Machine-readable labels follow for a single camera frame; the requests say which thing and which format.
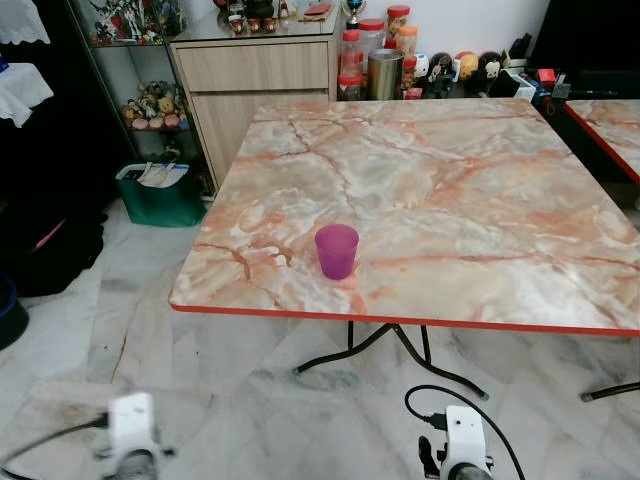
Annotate black metal table legs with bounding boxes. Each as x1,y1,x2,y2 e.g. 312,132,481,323
293,322,491,401

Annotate black leg of red-edged table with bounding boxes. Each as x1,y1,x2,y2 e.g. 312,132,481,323
580,380,640,403

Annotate purple plastic cup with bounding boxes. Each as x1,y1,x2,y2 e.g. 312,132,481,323
314,224,360,281

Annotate marble pattern folding table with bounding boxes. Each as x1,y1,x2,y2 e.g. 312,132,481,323
168,97,640,336

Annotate green bag with papers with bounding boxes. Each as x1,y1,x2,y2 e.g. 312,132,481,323
115,160,208,228

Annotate marble table with red edge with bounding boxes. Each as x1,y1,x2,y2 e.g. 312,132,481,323
563,99,640,186

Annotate stainless steel tumbler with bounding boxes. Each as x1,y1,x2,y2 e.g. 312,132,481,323
367,49,405,101

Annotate black and white plush figure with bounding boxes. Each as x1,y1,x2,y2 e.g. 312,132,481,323
472,51,504,97

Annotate yellow round plush toy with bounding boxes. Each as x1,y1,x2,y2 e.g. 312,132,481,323
455,52,480,81

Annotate tall red lidded bottle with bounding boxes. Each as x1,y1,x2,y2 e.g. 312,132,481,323
340,29,363,81

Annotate clear jar with red lid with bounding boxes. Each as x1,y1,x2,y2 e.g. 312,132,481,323
357,18,389,57

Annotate light wooden drawer cabinet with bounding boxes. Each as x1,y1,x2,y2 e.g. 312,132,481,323
168,8,347,191

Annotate orange snack jar red lid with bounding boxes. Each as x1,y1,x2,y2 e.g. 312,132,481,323
386,5,412,37

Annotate group of plush toys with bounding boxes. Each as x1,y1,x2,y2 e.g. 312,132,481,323
120,80,192,132

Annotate black television screen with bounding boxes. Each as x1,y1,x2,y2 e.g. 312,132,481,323
525,0,640,77

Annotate black hanging clothes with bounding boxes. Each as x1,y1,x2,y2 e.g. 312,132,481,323
0,0,113,298

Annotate glass display shelf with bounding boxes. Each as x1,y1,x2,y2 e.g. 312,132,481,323
68,0,216,193

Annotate white lace cloth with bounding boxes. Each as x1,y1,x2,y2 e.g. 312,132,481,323
0,62,55,129

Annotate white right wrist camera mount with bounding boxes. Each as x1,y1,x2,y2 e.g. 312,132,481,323
440,404,494,471

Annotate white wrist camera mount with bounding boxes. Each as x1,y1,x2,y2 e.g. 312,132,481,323
440,404,494,471
104,392,167,461

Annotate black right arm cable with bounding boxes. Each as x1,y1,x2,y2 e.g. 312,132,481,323
404,385,527,480

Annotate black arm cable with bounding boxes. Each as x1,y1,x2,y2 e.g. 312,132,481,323
404,385,527,480
0,414,111,480

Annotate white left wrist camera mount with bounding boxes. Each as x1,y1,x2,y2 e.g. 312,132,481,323
104,392,167,461

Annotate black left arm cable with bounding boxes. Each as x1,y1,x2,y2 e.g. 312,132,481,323
0,414,111,480

